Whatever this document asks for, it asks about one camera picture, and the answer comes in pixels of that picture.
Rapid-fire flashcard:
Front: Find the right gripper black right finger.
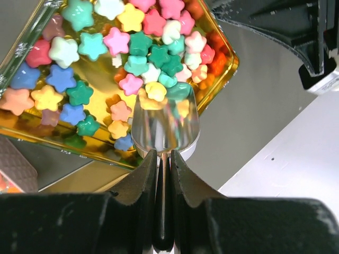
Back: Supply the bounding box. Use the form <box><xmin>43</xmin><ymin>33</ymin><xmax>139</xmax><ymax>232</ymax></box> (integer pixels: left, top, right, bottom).
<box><xmin>171</xmin><ymin>151</ymin><xmax>338</xmax><ymax>253</ymax></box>

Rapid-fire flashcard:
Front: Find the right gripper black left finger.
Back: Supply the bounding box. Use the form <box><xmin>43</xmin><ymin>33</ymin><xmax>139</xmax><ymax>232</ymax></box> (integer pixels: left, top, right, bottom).
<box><xmin>1</xmin><ymin>151</ymin><xmax>157</xmax><ymax>253</ymax></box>

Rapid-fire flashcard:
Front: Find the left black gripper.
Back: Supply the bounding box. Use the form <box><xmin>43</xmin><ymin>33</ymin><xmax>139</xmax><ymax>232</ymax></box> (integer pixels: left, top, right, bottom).
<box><xmin>208</xmin><ymin>0</ymin><xmax>338</xmax><ymax>90</ymax></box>

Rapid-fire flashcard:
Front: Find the silver metal scoop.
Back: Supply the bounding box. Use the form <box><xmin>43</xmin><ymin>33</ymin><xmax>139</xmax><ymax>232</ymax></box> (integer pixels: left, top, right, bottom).
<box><xmin>131</xmin><ymin>82</ymin><xmax>200</xmax><ymax>253</ymax></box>

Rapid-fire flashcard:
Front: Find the gold tin of star candies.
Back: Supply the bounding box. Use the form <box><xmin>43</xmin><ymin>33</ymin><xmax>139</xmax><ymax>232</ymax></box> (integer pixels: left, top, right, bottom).
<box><xmin>1</xmin><ymin>1</ymin><xmax>238</xmax><ymax>168</ymax></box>

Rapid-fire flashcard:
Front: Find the pink tin of bright gummies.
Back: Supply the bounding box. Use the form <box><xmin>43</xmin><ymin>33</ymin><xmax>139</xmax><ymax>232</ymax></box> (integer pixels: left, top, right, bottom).
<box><xmin>1</xmin><ymin>136</ymin><xmax>38</xmax><ymax>193</ymax></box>

